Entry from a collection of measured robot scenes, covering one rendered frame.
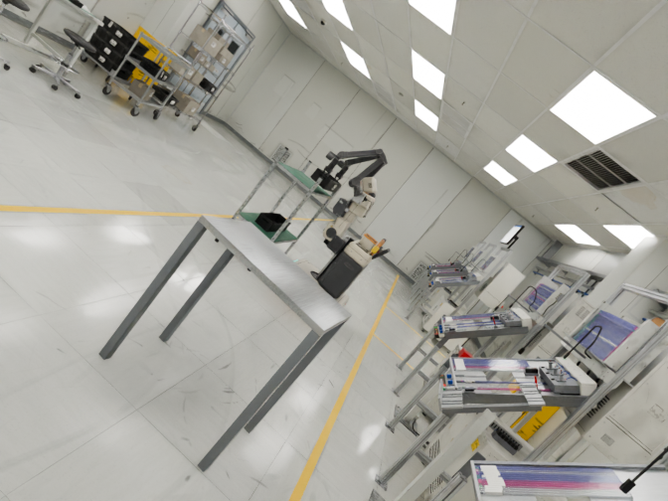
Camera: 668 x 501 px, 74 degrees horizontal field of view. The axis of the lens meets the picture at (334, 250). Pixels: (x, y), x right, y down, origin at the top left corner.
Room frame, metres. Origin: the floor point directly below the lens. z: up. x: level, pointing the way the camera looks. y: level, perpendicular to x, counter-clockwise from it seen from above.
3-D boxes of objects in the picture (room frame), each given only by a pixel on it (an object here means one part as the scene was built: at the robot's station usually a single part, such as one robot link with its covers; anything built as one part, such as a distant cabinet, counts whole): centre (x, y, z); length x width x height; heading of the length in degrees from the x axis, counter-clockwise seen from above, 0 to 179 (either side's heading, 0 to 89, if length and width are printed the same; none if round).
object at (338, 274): (4.32, -0.19, 0.59); 0.55 x 0.34 x 0.83; 174
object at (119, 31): (6.67, 4.48, 0.38); 0.65 x 0.46 x 0.75; 86
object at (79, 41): (4.66, 3.49, 0.28); 0.54 x 0.52 x 0.57; 106
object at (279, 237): (4.42, 0.66, 0.55); 0.91 x 0.46 x 1.10; 174
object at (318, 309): (1.92, 0.13, 0.40); 0.70 x 0.45 x 0.80; 78
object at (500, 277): (7.45, -2.27, 0.95); 1.36 x 0.82 x 1.90; 84
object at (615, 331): (2.74, -1.62, 1.52); 0.51 x 0.13 x 0.27; 174
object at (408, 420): (3.55, -1.37, 0.39); 0.24 x 0.24 x 0.78; 84
